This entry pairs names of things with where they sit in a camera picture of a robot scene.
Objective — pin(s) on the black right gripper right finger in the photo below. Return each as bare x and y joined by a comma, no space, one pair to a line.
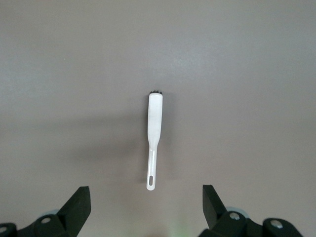
217,217

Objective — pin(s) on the beige brush with black bristles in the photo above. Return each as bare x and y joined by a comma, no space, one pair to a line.
155,118

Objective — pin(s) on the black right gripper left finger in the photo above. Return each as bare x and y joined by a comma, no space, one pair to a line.
69,214

